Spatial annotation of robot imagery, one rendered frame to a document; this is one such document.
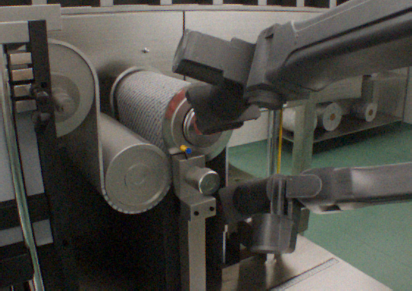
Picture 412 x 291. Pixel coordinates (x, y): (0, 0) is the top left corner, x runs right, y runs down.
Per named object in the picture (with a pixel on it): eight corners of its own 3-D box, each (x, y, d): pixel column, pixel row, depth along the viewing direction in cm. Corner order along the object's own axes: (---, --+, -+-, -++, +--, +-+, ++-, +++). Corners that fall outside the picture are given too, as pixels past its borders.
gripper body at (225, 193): (267, 210, 78) (290, 205, 71) (223, 225, 72) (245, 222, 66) (257, 178, 79) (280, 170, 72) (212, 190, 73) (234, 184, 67)
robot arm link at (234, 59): (289, 109, 44) (306, 35, 44) (189, 76, 40) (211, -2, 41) (246, 114, 55) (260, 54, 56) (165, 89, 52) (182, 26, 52)
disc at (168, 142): (159, 168, 69) (165, 80, 65) (157, 167, 69) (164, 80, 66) (230, 161, 77) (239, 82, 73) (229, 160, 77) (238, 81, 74)
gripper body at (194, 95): (256, 121, 62) (281, 99, 56) (197, 134, 57) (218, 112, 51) (240, 84, 64) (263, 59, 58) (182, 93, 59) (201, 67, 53)
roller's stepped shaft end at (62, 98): (56, 123, 46) (53, 96, 45) (45, 112, 51) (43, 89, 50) (82, 119, 48) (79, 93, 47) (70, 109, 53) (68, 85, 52)
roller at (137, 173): (109, 219, 66) (101, 151, 62) (69, 169, 86) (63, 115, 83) (172, 202, 72) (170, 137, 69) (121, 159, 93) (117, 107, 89)
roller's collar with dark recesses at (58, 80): (35, 126, 51) (29, 78, 49) (28, 117, 56) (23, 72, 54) (82, 119, 54) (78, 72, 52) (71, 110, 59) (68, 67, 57)
